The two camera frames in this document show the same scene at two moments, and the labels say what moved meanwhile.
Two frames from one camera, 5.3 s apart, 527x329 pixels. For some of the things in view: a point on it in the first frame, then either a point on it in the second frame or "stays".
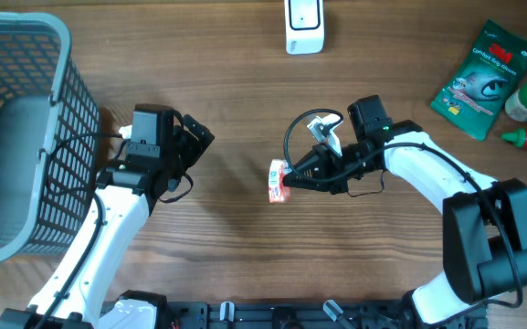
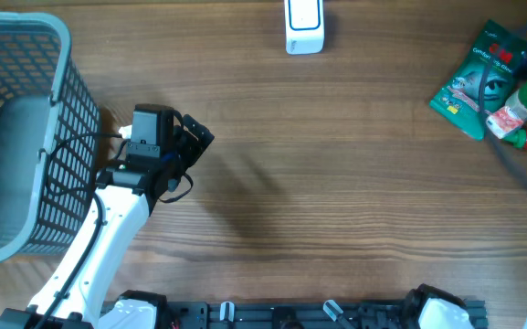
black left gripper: x=193 y=145 stays
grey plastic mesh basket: x=35 y=137 stays
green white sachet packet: x=492 y=61 stays
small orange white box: x=278 y=193 to x=503 y=121
